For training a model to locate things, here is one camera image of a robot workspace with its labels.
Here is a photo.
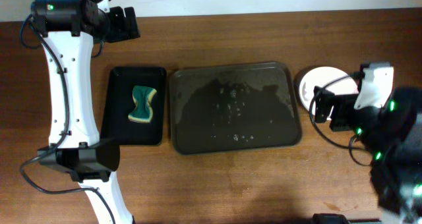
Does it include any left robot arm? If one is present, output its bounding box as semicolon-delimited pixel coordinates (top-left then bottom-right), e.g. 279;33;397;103
27;0;139;223

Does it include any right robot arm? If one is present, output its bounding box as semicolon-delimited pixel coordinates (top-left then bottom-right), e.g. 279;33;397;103
314;86;421;223

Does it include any white plate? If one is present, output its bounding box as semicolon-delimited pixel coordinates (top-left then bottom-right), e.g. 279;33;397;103
293;66;358;112

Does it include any dark brown large tray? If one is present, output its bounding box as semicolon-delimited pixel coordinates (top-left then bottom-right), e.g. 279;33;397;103
169;61;303;155

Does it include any green yellow sponge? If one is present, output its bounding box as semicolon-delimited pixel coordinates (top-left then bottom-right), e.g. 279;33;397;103
128;86;157;123

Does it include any black small tray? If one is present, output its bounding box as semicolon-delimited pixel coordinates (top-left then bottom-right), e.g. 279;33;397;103
100;67;167;146

